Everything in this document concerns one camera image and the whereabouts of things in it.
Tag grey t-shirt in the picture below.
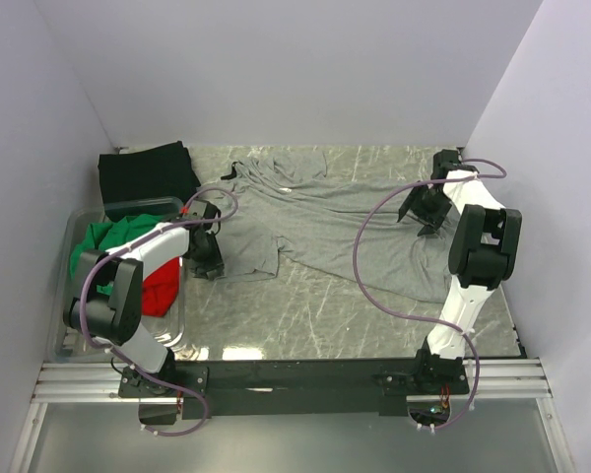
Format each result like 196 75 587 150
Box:
205 151 456 304

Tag red t-shirt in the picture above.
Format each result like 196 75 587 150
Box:
142 258 180 317

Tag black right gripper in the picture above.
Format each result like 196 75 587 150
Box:
398 180 452 237

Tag aluminium rail frame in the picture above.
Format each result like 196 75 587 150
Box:
10 359 575 472

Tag clear plastic bin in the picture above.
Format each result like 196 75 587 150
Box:
47 197 188 363

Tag folded black t-shirt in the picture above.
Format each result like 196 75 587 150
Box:
98 141 201 222

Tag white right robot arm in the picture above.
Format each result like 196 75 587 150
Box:
398 150 522 393

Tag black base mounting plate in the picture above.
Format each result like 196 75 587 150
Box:
118 358 470 420

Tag green t-shirt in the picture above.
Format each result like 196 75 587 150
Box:
69 214 163 278

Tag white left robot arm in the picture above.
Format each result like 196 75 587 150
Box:
62 199 224 396

